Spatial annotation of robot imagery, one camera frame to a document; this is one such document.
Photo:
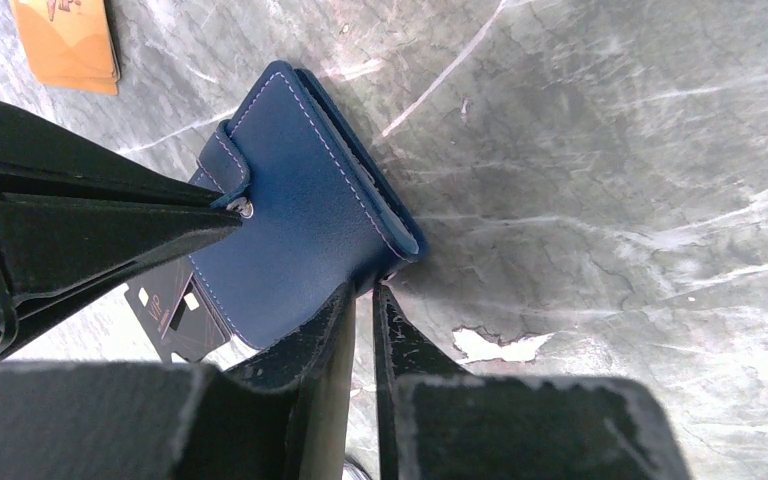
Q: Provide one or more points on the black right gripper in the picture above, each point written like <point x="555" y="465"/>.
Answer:
<point x="58" y="255"/>

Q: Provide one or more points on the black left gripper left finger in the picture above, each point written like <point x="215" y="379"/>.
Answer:
<point x="281" y="414"/>

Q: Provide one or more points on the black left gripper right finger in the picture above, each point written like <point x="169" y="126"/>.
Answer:
<point x="436" y="420"/>

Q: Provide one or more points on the blue leather card holder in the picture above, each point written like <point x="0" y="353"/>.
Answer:
<point x="318" y="211"/>

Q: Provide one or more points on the black VIP card stack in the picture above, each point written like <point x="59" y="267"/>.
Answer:
<point x="175" y="313"/>

